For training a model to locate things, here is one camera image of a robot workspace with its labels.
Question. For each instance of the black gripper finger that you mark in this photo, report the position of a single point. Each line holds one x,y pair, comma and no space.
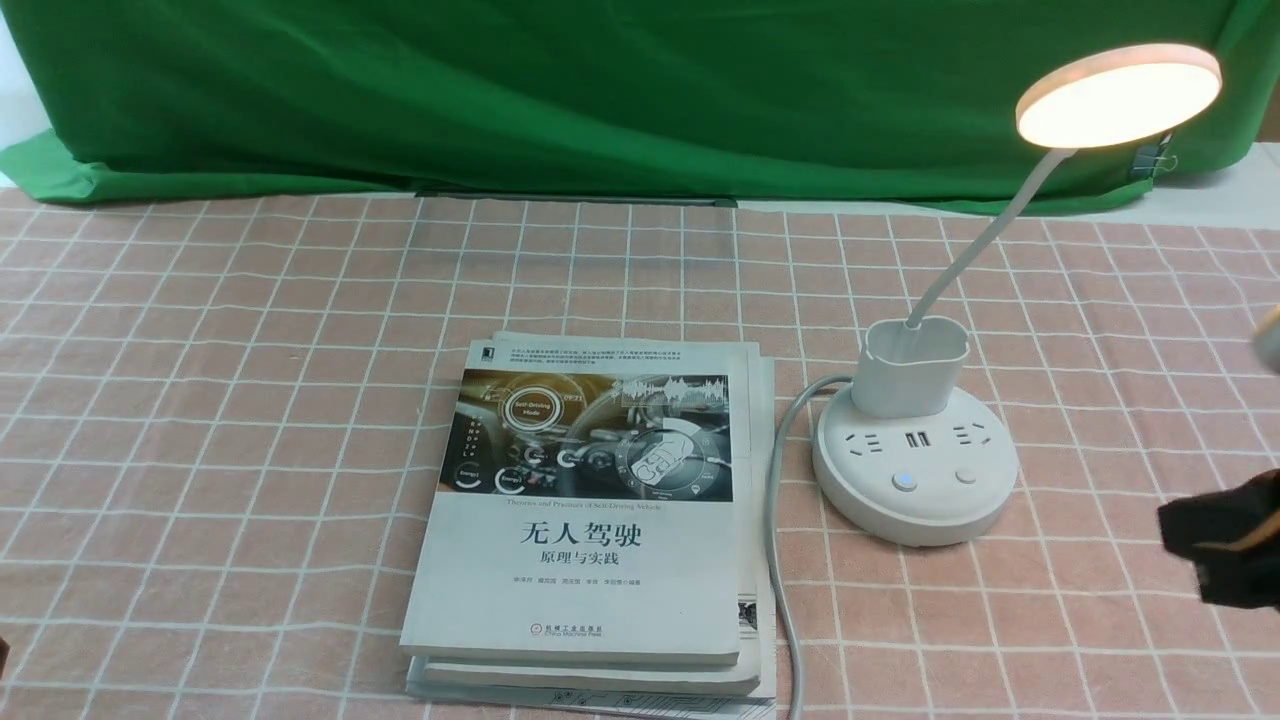
1240,520

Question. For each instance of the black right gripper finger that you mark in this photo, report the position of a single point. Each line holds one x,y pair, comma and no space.
1242,579

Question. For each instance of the white desk lamp with sockets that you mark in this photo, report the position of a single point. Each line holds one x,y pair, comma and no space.
901,450

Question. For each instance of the blue binder clip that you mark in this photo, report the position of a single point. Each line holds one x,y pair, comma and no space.
1153,159

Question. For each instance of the bottom white book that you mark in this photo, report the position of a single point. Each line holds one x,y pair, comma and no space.
768,640

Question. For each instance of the middle white book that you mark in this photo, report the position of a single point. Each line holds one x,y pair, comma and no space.
755,560

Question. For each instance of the green backdrop cloth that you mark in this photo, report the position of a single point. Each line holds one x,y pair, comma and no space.
900,101

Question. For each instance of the top white driving book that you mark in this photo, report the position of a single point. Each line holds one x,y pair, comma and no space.
590,500

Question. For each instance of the pink checkered tablecloth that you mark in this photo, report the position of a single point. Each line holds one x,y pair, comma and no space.
221,422

